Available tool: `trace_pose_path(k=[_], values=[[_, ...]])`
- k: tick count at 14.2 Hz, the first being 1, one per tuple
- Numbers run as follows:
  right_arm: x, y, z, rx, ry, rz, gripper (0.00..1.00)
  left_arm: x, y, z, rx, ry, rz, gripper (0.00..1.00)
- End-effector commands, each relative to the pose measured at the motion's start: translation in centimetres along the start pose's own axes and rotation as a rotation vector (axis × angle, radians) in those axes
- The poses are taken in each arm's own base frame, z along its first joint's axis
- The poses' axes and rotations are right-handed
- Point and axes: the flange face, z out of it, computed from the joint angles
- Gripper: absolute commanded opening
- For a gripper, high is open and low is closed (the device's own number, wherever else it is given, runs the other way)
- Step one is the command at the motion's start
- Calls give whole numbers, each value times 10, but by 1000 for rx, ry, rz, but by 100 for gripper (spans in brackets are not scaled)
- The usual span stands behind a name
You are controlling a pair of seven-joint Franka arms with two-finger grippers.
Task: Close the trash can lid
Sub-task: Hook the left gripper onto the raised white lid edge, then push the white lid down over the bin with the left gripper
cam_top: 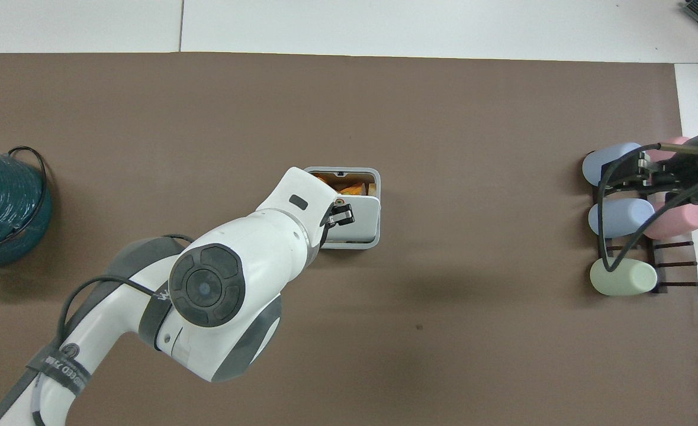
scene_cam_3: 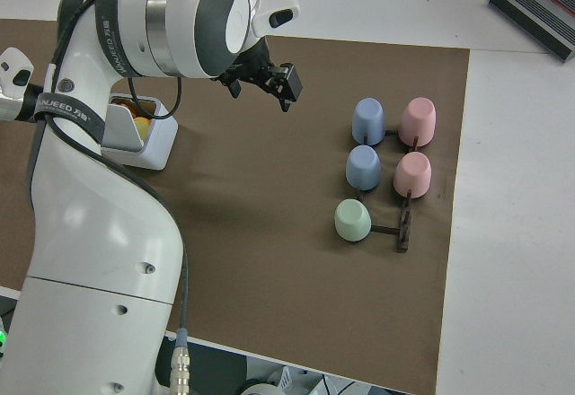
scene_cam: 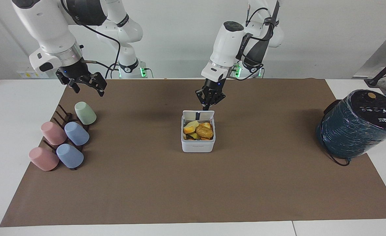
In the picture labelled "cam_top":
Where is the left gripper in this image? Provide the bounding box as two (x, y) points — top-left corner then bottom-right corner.
(318, 204), (356, 247)

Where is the small grey trash can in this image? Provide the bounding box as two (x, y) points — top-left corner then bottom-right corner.
(303, 166), (382, 250)

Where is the orange crumpled wrapper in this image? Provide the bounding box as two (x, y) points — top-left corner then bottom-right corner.
(316, 174), (366, 196)

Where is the pink cup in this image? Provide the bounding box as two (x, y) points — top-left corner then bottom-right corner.
(645, 137), (691, 163)
(644, 201), (698, 240)

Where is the light blue cup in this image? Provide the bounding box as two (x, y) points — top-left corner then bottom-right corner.
(582, 142), (643, 187)
(588, 198), (656, 239)

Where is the dark brown cup rack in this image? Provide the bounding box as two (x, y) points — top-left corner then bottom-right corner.
(591, 155), (698, 295)

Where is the light green cup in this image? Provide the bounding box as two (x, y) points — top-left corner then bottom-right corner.
(589, 258), (658, 297)

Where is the teal ribbed cylinder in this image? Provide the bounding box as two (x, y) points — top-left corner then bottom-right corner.
(0, 144), (53, 266)

